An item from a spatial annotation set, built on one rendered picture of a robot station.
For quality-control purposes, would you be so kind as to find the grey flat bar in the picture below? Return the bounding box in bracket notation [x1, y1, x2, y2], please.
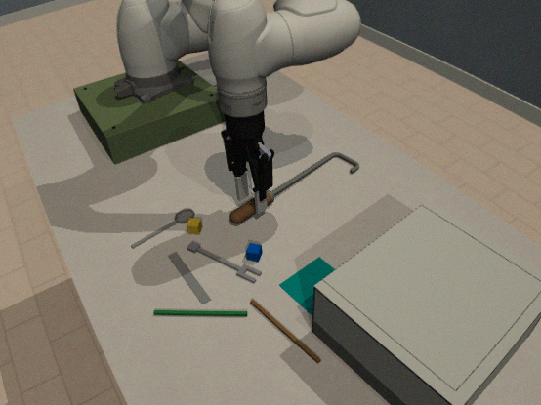
[169, 252, 211, 304]

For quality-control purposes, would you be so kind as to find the green flat bar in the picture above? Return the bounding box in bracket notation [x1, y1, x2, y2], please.
[154, 310, 247, 316]

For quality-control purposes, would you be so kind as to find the blue cube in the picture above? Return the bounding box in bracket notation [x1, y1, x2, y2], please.
[246, 243, 263, 262]

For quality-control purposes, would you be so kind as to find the grey spoon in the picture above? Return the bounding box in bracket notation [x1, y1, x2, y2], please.
[140, 209, 194, 244]

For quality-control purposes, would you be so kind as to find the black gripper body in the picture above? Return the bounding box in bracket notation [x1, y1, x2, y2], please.
[225, 111, 265, 157]

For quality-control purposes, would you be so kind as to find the grey wrench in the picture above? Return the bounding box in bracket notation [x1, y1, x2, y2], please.
[187, 242, 262, 283]

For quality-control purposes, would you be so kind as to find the brown wooden stick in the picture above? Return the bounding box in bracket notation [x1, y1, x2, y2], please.
[250, 300, 321, 364]

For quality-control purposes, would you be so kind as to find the teal square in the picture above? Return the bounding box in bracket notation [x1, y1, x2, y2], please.
[280, 258, 335, 316]

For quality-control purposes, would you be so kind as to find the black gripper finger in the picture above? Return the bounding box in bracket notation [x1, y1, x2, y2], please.
[241, 142, 274, 214]
[221, 130, 249, 201]

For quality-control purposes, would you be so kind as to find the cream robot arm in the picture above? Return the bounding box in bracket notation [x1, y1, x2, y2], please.
[113, 0, 361, 118]

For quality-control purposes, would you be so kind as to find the yellow cube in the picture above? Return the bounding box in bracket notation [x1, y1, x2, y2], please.
[187, 218, 202, 235]

